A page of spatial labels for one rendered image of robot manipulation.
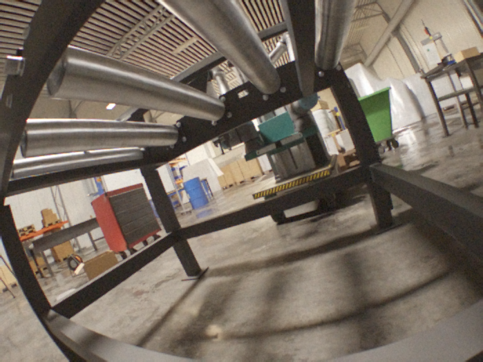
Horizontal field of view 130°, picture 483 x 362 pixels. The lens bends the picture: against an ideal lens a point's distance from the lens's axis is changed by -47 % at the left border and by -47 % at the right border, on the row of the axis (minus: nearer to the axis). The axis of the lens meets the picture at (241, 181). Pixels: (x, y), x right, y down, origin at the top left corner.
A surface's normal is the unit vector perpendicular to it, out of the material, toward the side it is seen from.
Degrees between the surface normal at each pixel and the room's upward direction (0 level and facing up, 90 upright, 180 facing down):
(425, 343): 0
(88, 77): 138
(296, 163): 90
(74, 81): 149
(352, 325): 0
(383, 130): 101
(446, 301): 0
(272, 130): 90
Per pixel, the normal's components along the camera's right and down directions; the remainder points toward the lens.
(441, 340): -0.37, -0.93
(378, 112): -0.36, 0.38
